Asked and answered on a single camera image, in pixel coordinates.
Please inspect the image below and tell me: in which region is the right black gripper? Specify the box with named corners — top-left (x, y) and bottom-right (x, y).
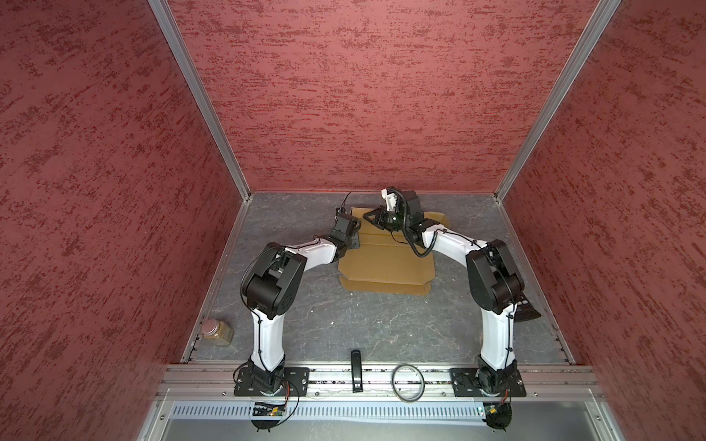
top-left (364, 205), bottom-right (411, 232)

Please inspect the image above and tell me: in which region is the brown cardboard box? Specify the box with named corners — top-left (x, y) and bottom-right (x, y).
top-left (338, 220), bottom-right (436, 296)

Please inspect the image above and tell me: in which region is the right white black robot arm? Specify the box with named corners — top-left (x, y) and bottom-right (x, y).
top-left (363, 206), bottom-right (524, 396)

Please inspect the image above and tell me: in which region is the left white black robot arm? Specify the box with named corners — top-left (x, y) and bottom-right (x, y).
top-left (240, 211), bottom-right (361, 394)

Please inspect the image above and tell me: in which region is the black calculator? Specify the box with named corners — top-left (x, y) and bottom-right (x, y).
top-left (514, 300), bottom-right (542, 323)

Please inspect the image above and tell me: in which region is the glass spice jar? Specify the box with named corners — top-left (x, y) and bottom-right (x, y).
top-left (200, 318), bottom-right (233, 347)

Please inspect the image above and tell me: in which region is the left circuit board connector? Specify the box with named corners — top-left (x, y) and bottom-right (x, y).
top-left (250, 402), bottom-right (288, 431)

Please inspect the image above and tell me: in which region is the circuit board connector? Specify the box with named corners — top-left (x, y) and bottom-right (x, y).
top-left (484, 402), bottom-right (513, 431)
top-left (250, 402), bottom-right (288, 431)

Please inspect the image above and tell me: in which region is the right circuit board connector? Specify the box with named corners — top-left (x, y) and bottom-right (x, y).
top-left (484, 402), bottom-right (513, 431)

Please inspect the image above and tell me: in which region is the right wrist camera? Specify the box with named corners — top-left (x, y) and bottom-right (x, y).
top-left (382, 187), bottom-right (423, 215)

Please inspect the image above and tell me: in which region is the black handle bar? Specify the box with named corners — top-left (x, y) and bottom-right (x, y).
top-left (350, 349), bottom-right (363, 393)

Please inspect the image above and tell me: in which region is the black cable ring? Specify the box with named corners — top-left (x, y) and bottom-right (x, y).
top-left (391, 363), bottom-right (427, 402)

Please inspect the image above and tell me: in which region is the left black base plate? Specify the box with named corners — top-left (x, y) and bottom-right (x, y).
top-left (233, 366), bottom-right (310, 398)

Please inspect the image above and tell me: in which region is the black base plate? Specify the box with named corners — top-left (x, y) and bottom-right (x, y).
top-left (233, 366), bottom-right (310, 398)
top-left (450, 367), bottom-right (527, 399)

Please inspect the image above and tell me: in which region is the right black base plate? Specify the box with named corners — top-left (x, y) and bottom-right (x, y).
top-left (450, 367), bottom-right (527, 399)

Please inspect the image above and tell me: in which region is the aluminium frame rail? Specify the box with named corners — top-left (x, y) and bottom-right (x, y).
top-left (156, 362), bottom-right (606, 402)

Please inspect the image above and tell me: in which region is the white perforated cable duct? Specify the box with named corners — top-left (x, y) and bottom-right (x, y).
top-left (169, 401), bottom-right (485, 426)

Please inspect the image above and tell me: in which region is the right aluminium corner post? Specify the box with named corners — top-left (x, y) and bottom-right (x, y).
top-left (494, 0), bottom-right (621, 204)

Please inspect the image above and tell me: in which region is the aluminium corner post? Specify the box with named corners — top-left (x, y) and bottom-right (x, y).
top-left (148, 0), bottom-right (252, 203)
top-left (494, 0), bottom-right (621, 204)

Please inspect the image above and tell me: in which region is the left aluminium corner post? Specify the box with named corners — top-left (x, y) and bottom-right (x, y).
top-left (148, 0), bottom-right (252, 203)

